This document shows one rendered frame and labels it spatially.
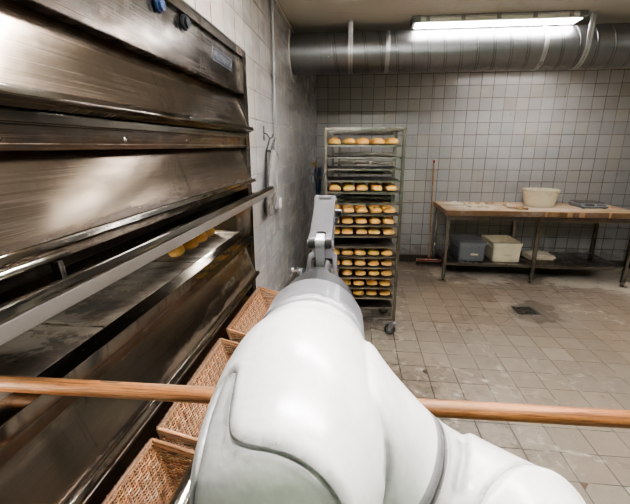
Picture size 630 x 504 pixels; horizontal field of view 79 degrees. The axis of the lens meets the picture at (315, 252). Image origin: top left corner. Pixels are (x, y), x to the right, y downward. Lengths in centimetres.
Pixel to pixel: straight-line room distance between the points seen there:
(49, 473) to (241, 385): 84
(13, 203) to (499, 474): 80
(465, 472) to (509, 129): 569
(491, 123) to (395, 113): 126
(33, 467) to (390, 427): 85
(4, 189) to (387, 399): 75
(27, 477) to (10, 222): 48
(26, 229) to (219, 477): 71
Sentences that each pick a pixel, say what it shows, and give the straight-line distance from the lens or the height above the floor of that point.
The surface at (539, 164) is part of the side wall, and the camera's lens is 605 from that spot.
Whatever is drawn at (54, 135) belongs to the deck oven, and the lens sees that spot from 94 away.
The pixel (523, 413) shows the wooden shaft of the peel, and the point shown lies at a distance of 79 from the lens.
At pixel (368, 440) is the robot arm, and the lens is 20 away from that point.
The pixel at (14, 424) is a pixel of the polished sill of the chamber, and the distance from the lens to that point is 91.
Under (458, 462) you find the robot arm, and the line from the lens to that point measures 28.
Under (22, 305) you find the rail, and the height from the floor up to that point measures 143.
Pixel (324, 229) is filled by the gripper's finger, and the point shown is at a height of 155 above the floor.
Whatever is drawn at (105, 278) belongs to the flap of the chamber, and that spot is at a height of 141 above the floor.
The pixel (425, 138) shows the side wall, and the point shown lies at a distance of 561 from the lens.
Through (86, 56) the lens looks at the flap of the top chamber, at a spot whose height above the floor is 183.
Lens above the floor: 164
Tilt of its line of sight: 15 degrees down
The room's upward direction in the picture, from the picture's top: straight up
